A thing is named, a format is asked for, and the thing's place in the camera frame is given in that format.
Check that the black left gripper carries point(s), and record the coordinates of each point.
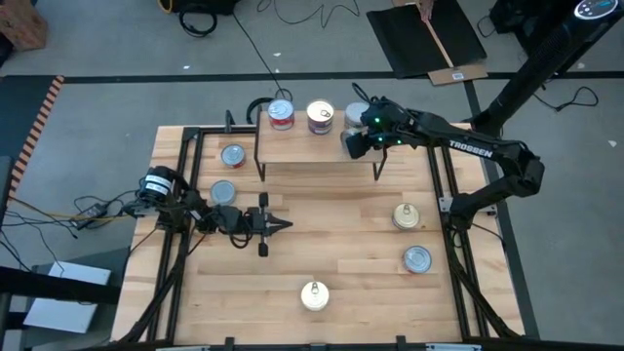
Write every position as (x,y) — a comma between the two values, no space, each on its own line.
(263,205)

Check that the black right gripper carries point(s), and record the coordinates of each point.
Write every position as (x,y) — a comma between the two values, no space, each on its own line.
(390,127)

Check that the red labelled seafood can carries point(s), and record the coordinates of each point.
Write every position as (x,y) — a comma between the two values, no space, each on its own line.
(417,259)
(233,156)
(281,125)

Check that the red label can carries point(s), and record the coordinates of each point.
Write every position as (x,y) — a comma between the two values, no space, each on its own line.
(280,108)

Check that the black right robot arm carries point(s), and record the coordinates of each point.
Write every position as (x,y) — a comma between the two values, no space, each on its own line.
(468,146)

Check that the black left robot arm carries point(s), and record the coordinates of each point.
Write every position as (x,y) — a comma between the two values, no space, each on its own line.
(187,202)

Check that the wooden shelf with black legs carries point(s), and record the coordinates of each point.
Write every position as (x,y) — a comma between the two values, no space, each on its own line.
(302,153)

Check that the black flat panel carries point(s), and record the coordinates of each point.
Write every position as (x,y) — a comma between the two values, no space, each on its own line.
(404,44)

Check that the flattened cardboard sheet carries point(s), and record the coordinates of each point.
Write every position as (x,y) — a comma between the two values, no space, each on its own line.
(458,74)

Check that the thin wooden stick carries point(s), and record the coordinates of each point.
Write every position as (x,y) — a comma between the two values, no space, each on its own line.
(439,44)

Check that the person's hand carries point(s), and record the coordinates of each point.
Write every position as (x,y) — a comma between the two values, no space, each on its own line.
(425,10)

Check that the black tower fan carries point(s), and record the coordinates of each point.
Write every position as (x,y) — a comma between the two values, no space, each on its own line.
(541,63)

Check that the black floor equipment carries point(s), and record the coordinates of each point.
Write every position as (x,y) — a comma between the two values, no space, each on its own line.
(526,19)

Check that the black power adapter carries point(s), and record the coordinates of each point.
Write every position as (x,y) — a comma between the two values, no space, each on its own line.
(90,214)

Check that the black equipment case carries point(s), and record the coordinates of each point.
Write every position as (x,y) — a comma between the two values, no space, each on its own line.
(205,6)

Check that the white flat box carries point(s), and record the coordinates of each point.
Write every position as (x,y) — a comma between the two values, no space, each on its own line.
(68,297)

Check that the black horizontal beam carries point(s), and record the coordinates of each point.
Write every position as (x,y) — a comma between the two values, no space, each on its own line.
(49,285)

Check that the orange black hazard strip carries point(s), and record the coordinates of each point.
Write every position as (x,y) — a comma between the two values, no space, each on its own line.
(36,131)

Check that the brown cardboard box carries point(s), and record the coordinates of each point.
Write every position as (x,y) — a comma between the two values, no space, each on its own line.
(22,22)

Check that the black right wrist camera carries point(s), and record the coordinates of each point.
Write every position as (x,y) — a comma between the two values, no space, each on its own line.
(379,108)

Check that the black aluminium rig frame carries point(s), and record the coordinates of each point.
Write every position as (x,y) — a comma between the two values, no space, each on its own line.
(214,130)

